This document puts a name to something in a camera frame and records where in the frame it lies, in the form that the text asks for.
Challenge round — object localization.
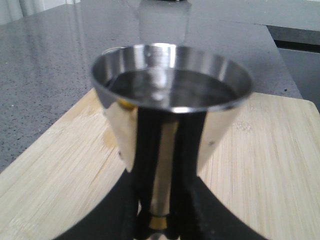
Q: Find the steel double jigger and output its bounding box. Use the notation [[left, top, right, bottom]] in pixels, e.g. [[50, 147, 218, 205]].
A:
[[91, 43, 252, 240]]

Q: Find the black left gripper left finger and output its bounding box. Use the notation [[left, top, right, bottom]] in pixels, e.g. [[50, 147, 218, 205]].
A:
[[53, 172, 141, 240]]

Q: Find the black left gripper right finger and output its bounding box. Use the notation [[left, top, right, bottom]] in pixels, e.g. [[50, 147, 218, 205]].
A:
[[174, 174, 272, 240]]

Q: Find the wooden cutting board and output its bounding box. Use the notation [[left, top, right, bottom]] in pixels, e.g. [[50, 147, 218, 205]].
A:
[[0, 90, 320, 240]]

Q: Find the glass beaker with liquid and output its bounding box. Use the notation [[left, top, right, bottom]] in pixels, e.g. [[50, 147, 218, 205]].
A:
[[102, 46, 125, 56]]

